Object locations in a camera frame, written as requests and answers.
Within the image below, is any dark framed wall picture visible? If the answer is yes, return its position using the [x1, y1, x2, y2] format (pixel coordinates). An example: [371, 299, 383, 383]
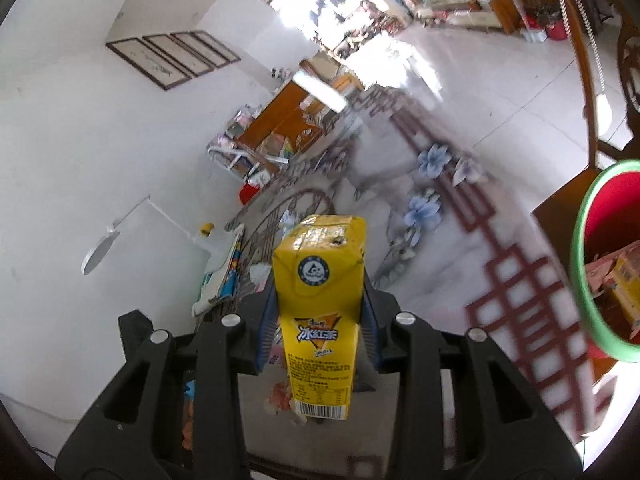
[105, 39, 192, 92]
[142, 35, 211, 79]
[170, 32, 229, 69]
[192, 30, 242, 65]

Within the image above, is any yellow drink carton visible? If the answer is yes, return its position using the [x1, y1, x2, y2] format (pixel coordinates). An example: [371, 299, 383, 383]
[271, 214, 368, 420]
[602, 254, 640, 342]

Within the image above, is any red plastic bucket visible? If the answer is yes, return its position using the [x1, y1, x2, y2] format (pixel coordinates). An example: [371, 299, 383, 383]
[544, 19, 571, 42]

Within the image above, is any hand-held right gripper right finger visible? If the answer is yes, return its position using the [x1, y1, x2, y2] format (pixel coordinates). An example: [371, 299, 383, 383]
[360, 270, 584, 480]

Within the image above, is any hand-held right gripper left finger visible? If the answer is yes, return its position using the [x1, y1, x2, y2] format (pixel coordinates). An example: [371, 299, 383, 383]
[54, 282, 279, 480]

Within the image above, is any white metal shelf rack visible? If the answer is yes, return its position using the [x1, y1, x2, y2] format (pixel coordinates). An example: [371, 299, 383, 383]
[207, 144, 262, 182]

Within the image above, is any stack of books and papers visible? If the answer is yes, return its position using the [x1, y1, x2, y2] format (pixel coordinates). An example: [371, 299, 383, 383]
[192, 225, 247, 317]

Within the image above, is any wooden side cabinet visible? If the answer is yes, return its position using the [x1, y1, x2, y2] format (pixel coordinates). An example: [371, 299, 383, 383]
[237, 57, 367, 162]

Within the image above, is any carved wooden chair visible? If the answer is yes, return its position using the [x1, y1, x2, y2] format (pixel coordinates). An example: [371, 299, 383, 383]
[530, 0, 640, 241]

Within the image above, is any white desk lamp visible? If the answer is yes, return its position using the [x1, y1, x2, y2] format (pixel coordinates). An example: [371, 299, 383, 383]
[81, 195, 237, 281]

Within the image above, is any red bin with green rim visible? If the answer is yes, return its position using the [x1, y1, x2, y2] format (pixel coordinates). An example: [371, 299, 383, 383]
[570, 160, 640, 364]

